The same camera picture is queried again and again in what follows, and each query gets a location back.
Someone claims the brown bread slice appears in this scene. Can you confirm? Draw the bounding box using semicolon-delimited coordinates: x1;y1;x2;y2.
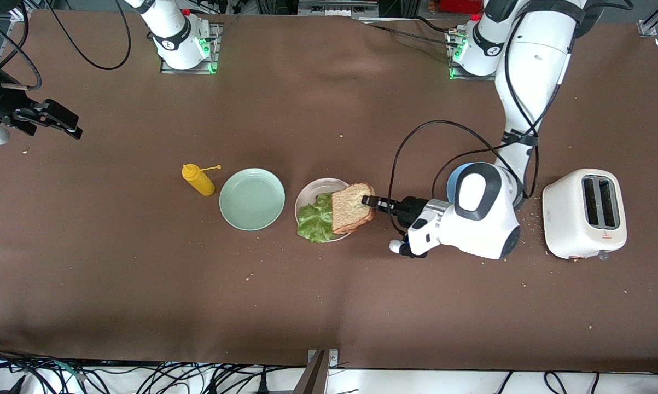
331;183;377;235

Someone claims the green lettuce leaf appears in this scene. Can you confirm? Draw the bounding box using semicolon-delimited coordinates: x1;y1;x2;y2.
297;193;335;243

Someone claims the yellow mustard squeeze bottle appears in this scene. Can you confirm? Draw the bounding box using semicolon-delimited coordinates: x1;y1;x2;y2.
182;164;222;196

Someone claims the blue plate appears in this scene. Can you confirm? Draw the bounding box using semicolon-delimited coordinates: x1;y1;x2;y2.
446;163;463;204

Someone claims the beige plate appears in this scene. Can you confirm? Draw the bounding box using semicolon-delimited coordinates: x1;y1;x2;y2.
294;178;362;242

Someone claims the mint green plate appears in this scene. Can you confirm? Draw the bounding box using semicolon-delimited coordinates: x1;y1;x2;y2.
219;168;286;231

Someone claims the brown table cloth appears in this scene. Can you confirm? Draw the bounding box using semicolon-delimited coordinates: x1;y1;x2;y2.
0;10;658;374

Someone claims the white two-slot toaster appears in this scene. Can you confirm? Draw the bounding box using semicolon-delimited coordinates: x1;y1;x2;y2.
542;168;628;261

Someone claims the white power strip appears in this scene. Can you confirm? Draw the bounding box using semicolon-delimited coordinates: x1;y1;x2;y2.
299;0;379;16

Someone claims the red box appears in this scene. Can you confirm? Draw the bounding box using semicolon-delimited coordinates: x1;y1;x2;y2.
438;0;482;14

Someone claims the aluminium frame profile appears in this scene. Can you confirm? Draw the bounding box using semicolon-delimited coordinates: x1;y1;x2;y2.
0;8;31;105
638;0;658;38

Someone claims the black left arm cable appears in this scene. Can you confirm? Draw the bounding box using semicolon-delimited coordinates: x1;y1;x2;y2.
389;0;633;236

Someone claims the black base cable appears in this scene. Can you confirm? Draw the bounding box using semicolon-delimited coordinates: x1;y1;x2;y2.
362;15;455;47

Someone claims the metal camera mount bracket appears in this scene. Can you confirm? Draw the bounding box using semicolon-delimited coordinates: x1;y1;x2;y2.
293;349;339;394

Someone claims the black floor cable tangle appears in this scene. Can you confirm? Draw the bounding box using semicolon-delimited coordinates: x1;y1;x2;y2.
0;345;362;394

